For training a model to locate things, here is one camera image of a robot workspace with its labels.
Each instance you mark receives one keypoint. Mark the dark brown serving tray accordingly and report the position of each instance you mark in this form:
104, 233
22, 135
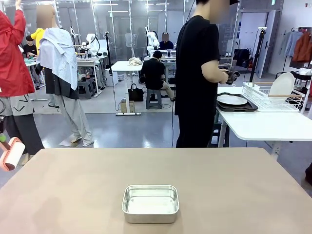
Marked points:
251, 106

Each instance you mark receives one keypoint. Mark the seated person in black shirt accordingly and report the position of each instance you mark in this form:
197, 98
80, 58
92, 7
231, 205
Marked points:
152, 70

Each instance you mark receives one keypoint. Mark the black handbag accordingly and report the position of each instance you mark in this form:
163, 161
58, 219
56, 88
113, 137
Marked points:
136, 93

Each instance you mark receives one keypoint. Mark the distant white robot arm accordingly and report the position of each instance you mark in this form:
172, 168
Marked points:
92, 40
152, 39

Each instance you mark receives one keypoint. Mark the black shelf cart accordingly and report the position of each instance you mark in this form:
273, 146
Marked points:
302, 76

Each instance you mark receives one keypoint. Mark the white round dinner plate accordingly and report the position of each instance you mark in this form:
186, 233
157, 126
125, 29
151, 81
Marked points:
231, 100

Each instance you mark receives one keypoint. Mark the cardboard box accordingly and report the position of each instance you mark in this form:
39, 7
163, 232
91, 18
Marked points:
126, 106

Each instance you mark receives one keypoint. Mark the white plate standing upright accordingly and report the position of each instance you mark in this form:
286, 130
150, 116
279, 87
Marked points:
282, 84

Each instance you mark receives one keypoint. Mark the person in red jacket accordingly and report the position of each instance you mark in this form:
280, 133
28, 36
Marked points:
12, 61

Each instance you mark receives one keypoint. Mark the hanging blue-grey shirt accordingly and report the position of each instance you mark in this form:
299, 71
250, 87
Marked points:
291, 44

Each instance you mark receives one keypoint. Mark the dark maroon object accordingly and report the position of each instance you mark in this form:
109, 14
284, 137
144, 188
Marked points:
309, 173

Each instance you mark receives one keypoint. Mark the seated person in navy top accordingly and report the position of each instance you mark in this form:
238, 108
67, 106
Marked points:
166, 45

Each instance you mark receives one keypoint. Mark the beige cloth bundle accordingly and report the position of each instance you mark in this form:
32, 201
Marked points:
135, 62

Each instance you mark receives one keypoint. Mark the black camera tripod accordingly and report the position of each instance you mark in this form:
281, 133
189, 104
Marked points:
257, 56

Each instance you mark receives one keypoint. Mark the grey work desk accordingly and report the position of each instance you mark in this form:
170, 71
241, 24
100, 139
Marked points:
85, 64

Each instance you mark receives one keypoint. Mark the white box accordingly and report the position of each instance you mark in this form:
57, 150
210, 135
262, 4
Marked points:
111, 77

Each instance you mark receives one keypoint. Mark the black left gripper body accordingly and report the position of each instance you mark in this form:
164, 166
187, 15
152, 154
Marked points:
1, 124

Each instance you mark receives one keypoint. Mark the person's right forearm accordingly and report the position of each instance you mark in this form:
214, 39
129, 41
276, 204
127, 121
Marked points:
212, 72

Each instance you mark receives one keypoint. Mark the hanging orange jacket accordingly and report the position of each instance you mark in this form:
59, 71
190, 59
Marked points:
303, 47

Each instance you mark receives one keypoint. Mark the white side table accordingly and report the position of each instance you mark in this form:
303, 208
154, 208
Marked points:
263, 124

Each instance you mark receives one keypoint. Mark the person in black clothes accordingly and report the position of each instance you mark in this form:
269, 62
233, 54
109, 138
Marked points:
195, 73

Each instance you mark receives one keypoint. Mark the white standing desk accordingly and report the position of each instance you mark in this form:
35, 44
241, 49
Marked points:
122, 66

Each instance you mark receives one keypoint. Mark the rectangular metal tin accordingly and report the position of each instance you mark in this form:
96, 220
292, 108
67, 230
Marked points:
151, 204

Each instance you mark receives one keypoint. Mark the grey plastic step stool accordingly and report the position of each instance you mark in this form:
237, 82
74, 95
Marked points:
86, 89

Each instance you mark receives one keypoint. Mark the person's right hand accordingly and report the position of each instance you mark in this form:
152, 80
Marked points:
225, 78

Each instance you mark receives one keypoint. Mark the dark grey cloth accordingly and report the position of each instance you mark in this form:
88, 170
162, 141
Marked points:
234, 76

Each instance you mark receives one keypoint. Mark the black tripod pole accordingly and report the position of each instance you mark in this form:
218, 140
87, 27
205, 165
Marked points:
109, 53

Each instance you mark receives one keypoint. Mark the dark step stool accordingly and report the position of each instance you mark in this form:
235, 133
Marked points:
215, 137

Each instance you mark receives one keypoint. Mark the person in yellow hoodie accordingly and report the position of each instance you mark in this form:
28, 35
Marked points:
36, 36

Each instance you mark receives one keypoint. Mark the seated person in black cap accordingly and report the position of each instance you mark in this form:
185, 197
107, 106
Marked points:
30, 50

